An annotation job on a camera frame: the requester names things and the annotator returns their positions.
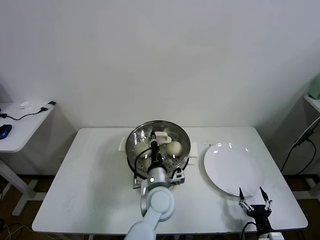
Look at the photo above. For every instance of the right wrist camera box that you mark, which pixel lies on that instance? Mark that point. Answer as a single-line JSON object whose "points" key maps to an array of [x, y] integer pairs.
{"points": [[271, 236]]}

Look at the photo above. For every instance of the white side table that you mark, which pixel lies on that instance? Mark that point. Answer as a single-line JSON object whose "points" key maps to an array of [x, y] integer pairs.
{"points": [[25, 130]]}

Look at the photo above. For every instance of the black white power plug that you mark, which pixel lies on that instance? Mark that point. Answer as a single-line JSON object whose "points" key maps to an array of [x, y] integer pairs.
{"points": [[303, 137]]}

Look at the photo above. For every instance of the pale green appliance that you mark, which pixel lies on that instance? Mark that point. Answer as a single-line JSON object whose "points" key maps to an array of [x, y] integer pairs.
{"points": [[315, 88]]}

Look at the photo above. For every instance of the white desk with shelf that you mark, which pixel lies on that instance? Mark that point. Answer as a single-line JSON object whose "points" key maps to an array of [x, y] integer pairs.
{"points": [[313, 102]]}

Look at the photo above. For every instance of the perforated steel steamer basket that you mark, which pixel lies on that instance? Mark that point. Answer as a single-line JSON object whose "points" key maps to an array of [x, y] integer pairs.
{"points": [[183, 140]]}

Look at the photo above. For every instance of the blue computer mouse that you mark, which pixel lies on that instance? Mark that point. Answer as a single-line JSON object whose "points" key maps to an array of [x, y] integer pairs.
{"points": [[5, 131]]}

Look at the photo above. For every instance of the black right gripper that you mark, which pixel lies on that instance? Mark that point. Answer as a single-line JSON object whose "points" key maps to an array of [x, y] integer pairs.
{"points": [[258, 212]]}

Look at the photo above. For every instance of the white round plate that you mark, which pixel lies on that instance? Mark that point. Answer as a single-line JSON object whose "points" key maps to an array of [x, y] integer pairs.
{"points": [[232, 170]]}

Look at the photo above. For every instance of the crumpled white tissue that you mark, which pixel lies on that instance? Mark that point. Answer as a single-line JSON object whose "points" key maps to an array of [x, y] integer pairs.
{"points": [[26, 105]]}

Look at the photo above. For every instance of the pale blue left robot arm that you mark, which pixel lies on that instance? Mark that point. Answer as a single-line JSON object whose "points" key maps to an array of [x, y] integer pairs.
{"points": [[160, 202]]}

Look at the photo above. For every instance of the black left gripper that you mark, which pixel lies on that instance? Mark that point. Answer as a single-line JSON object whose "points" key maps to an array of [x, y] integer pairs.
{"points": [[155, 155]]}

